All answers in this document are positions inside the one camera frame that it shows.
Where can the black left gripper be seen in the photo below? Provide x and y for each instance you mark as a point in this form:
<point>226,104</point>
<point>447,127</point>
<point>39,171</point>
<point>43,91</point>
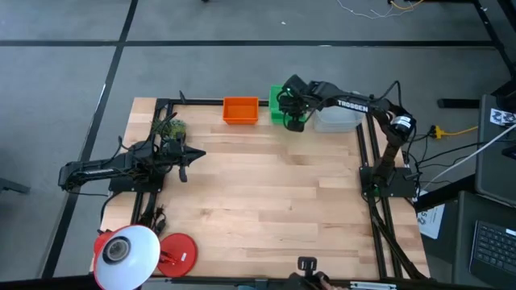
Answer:
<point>175,153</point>

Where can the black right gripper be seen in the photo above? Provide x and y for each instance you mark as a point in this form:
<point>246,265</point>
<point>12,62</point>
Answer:
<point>296,96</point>

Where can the green slotted plastic basket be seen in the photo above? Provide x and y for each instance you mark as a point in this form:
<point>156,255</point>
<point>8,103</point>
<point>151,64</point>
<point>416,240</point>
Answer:
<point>278,114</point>

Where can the pale grey plastic storage bin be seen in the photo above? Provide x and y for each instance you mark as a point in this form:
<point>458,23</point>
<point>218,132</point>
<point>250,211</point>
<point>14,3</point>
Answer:
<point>338,121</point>

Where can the orange slotted plastic basket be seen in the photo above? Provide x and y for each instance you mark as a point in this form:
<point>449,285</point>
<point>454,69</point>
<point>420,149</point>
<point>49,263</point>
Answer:
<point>240,110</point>

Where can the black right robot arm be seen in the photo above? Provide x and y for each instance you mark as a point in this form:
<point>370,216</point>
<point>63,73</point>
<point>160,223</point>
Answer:
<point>354,105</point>

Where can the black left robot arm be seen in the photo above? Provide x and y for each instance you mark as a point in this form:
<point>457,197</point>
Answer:
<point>101,167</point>

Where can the small green artificial plant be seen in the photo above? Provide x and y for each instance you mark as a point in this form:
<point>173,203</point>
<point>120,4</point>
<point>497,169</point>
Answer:
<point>175,129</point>

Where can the red desk lamp white shade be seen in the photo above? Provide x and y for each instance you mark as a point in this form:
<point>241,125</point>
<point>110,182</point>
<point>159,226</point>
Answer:
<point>129,258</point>

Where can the black stand foot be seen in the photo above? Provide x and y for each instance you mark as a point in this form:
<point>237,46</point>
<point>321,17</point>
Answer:
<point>457,103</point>
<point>12,186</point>

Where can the white paper sheet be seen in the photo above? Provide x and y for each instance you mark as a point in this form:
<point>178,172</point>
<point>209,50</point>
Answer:
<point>431,221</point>

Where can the black side desk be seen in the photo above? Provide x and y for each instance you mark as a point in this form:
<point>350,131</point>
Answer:
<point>461,241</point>

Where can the grey side desk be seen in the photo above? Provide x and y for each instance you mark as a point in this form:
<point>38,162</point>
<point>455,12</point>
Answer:
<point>493,169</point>

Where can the white printed tag sheet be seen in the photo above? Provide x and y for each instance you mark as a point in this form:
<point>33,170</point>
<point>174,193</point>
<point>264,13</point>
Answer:
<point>502,117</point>

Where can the black keyboard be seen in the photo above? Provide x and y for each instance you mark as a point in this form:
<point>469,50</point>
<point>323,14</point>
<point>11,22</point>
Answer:
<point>493,249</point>

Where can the small black table camera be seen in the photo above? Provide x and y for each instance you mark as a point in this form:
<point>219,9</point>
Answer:
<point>307,263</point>

